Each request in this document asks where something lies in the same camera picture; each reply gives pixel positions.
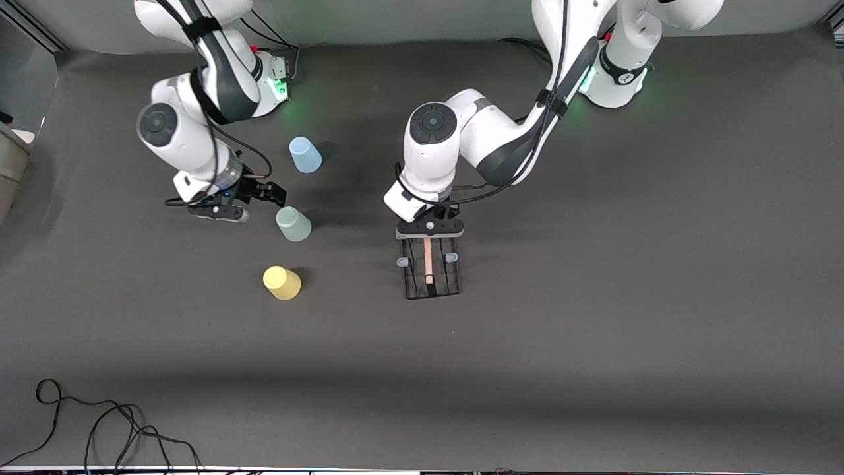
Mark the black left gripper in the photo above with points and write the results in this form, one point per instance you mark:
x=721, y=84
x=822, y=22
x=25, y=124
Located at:
x=453, y=212

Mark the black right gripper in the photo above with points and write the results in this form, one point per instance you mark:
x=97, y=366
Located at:
x=249, y=190

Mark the pale green plastic cup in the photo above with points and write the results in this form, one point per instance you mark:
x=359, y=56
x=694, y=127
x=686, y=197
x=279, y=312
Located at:
x=294, y=225

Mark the yellow plastic cup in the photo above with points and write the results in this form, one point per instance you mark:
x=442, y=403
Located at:
x=282, y=284

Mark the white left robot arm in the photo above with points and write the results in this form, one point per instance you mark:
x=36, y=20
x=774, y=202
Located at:
x=432, y=152

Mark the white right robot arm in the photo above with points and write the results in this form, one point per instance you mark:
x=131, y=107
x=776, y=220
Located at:
x=178, y=132

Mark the light blue plastic cup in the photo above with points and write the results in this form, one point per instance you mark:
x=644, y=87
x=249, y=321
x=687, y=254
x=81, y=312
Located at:
x=306, y=157

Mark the beige box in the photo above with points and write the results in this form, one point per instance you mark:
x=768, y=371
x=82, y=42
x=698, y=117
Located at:
x=13, y=165

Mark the dark metal frame rail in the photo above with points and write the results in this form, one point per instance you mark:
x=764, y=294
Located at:
x=834, y=24
x=39, y=30

